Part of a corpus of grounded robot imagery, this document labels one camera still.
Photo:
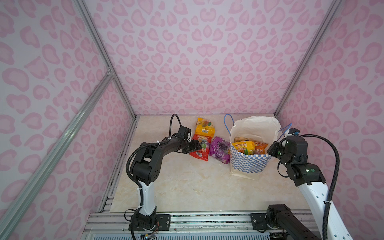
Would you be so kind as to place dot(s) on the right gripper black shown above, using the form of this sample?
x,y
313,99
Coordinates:
x,y
273,147

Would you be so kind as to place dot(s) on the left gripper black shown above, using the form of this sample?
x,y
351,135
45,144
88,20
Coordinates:
x,y
195,144

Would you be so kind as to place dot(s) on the red fruit snack bag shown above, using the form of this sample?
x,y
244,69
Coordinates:
x,y
203,152

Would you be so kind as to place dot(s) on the yellow snack bag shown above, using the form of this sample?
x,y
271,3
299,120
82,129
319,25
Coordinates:
x,y
246,148
205,128

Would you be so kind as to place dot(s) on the purple snack bag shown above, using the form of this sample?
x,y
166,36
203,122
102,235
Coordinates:
x,y
220,150

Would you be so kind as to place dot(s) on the orange corn chips bag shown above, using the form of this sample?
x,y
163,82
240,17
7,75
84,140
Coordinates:
x,y
260,148

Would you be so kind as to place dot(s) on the blue checkered paper bag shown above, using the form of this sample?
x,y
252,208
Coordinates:
x,y
249,140

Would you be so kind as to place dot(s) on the tan kraft snack pouch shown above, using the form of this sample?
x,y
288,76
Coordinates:
x,y
240,139

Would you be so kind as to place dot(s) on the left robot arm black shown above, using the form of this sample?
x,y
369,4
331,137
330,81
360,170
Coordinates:
x,y
143,168

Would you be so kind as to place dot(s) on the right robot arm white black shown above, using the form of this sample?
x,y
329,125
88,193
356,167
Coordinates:
x,y
319,196

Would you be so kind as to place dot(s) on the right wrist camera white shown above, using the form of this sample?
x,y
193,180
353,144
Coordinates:
x,y
293,132

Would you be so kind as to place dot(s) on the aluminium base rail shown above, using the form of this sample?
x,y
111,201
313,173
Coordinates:
x,y
246,225

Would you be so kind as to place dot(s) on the aluminium frame post right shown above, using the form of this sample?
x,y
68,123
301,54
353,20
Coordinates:
x,y
329,17

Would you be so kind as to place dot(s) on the aluminium frame rail left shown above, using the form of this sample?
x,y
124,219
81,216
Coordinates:
x,y
91,26

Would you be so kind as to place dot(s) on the aluminium diagonal frame bar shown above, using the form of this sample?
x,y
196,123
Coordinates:
x,y
21,204

